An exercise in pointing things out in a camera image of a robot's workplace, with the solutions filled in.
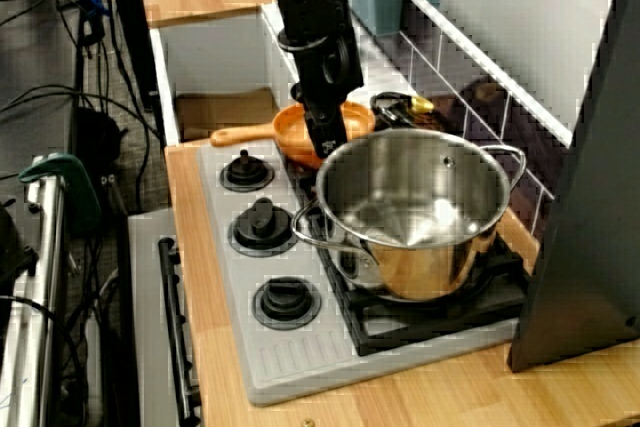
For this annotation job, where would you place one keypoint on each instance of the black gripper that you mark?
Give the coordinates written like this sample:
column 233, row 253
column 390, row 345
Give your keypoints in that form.
column 322, row 99

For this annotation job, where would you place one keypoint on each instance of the orange toy frying pan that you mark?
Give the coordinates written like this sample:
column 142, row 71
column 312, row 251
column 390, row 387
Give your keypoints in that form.
column 292, row 129

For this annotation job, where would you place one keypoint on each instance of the brown lid with yellow knob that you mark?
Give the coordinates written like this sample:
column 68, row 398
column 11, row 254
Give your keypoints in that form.
column 422, row 104

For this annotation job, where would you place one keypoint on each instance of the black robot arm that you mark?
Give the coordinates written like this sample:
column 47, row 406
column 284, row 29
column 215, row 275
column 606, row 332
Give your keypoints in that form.
column 315, row 22

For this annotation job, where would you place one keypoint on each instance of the black stove knob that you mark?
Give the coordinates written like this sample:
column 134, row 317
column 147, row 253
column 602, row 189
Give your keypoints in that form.
column 262, row 229
column 286, row 303
column 246, row 174

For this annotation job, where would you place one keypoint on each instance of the brown cardboard sheet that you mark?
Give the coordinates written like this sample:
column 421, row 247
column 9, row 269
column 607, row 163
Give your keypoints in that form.
column 220, row 109

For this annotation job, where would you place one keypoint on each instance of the white toy sink basin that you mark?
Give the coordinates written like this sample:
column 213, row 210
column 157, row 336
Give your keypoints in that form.
column 215, row 57

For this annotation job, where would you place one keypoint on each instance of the stainless steel pot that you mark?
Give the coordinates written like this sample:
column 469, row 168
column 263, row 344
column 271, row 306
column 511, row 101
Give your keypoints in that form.
column 425, row 267

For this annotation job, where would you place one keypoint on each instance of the black burner grate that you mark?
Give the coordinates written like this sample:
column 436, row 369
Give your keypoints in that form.
column 440, row 319

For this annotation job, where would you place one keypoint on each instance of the black upright bar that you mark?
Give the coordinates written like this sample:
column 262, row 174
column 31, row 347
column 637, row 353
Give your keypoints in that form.
column 132, row 47

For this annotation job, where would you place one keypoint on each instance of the grey toy stove plate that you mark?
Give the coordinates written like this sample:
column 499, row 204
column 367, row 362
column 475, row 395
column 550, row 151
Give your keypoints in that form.
column 300, row 357

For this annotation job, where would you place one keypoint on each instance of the black equipment base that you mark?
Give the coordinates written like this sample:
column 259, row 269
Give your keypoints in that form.
column 97, row 137

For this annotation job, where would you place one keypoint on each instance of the grey toy oven door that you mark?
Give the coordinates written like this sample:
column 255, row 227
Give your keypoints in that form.
column 147, row 297

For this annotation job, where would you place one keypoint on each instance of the green clamp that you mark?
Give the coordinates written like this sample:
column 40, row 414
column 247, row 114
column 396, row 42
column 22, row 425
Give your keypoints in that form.
column 82, row 187

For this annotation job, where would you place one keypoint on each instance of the wooden toy kitchen countertop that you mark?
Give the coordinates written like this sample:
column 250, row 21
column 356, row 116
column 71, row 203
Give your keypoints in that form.
column 400, row 397

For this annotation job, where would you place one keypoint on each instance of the dark grey panel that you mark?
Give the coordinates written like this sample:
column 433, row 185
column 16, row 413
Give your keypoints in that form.
column 590, row 247

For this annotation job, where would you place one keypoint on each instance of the black device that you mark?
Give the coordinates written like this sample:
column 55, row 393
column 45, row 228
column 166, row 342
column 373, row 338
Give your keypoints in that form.
column 15, row 247

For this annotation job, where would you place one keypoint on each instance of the dark tiled backsplash white rail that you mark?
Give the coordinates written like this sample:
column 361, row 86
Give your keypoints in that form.
column 492, row 114

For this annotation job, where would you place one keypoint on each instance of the aluminium frame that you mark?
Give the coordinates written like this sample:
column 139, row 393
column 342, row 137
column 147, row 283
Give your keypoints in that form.
column 47, row 247

